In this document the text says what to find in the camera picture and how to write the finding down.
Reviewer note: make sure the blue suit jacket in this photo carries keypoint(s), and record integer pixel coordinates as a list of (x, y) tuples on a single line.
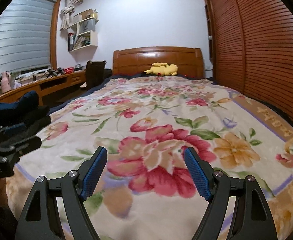
[(9, 110)]

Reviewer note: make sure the dark brown chair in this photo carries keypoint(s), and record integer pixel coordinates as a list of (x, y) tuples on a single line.
[(94, 73)]

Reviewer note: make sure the black gadget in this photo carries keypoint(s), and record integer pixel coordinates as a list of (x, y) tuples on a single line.
[(54, 72)]

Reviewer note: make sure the red basket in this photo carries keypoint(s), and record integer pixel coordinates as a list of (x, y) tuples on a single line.
[(69, 70)]

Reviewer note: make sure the tied beige curtain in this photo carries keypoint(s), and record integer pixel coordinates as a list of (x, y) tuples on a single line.
[(67, 15)]

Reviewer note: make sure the row of books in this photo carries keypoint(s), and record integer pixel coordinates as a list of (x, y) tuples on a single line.
[(82, 42)]

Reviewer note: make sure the pink bottle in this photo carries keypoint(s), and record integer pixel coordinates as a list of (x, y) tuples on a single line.
[(6, 82)]

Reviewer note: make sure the black binder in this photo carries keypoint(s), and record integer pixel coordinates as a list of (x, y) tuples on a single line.
[(70, 42)]

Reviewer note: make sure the floral blanket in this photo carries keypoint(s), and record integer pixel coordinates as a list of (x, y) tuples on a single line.
[(161, 110)]

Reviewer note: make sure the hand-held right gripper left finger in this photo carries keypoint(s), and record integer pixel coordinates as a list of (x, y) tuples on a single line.
[(94, 175)]

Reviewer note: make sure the grey paper bag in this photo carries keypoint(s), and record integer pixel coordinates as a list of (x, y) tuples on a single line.
[(87, 27)]

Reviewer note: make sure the white wall shelf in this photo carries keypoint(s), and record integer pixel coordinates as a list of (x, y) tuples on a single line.
[(93, 40)]

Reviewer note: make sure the black clothes pile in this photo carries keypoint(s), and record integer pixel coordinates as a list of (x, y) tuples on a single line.
[(36, 116)]

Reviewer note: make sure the wooden window frame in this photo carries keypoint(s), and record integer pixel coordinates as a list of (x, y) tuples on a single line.
[(54, 35)]

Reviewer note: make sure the yellow plush toy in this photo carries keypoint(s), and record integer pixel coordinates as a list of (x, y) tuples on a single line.
[(162, 70)]

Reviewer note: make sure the wooden desk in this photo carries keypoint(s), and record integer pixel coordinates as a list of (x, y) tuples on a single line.
[(54, 82)]

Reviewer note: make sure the cardboard box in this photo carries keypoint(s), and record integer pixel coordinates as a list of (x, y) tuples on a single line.
[(82, 16)]

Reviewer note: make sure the silver container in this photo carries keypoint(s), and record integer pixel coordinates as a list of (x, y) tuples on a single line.
[(78, 67)]

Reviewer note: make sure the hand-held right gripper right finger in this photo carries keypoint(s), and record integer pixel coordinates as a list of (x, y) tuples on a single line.
[(196, 175)]

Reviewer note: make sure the wooden bed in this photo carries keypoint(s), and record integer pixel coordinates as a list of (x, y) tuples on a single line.
[(161, 56)]

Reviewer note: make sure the wooden louvred wardrobe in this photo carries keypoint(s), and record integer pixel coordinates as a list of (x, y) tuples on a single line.
[(261, 55)]

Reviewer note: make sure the grey window blind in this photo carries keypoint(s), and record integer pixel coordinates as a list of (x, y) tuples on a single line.
[(19, 37)]

